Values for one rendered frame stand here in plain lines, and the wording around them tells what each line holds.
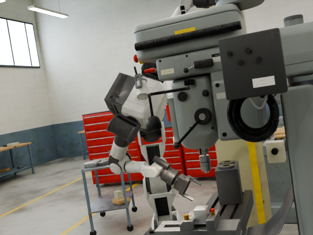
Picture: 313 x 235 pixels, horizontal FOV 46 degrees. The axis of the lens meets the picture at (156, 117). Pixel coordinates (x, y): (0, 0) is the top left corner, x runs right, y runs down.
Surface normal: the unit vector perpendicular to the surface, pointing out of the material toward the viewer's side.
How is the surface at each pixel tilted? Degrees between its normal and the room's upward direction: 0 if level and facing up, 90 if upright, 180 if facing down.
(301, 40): 90
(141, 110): 57
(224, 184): 90
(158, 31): 90
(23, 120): 90
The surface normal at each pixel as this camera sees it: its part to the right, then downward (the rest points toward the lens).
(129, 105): -0.11, -0.48
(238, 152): -0.35, 0.11
